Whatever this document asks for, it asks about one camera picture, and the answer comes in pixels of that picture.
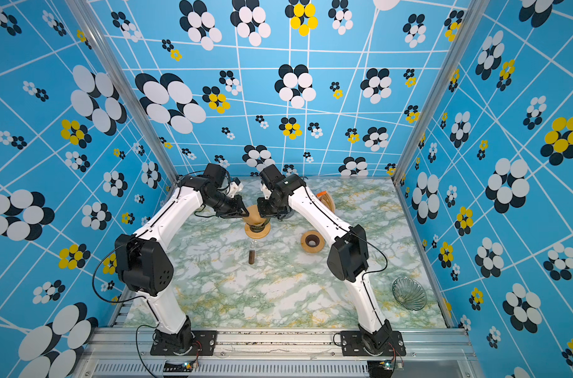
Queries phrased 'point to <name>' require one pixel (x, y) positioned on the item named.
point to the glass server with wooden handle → (252, 252)
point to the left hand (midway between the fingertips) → (248, 212)
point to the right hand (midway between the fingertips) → (264, 214)
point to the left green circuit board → (179, 366)
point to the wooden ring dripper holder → (255, 235)
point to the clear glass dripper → (409, 293)
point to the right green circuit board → (388, 365)
